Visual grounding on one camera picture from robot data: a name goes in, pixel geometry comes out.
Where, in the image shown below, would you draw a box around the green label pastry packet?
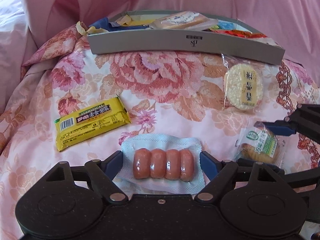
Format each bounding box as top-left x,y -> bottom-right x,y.
233,123 -> 287,167

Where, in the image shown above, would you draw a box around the sausage pack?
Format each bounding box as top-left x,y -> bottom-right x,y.
118,134 -> 205,194

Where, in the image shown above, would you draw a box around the round rice cracker packet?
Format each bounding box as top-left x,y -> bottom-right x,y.
221,54 -> 264,112

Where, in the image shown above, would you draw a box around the yellow snack bar packet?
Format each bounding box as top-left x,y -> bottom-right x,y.
55,96 -> 131,152

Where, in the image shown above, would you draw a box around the toast bread packet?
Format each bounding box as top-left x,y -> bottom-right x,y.
149,11 -> 219,31

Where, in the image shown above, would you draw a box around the dark blue snack packet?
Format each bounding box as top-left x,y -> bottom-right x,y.
91,17 -> 149,32

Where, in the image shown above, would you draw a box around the gold foil snack packet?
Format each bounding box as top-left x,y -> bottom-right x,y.
110,15 -> 155,28

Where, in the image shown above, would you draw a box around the floral pink bedspread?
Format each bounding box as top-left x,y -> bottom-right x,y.
1,26 -> 319,239

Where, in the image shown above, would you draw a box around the red snack packet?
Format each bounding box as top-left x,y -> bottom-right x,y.
209,29 -> 267,38

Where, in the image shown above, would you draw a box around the pink curtain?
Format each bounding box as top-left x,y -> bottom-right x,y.
21,0 -> 319,82

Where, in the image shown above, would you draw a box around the grey cardboard box lid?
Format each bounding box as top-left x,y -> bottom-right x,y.
87,10 -> 286,66

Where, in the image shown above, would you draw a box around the pink quilt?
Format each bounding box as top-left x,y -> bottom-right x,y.
1,0 -> 36,112

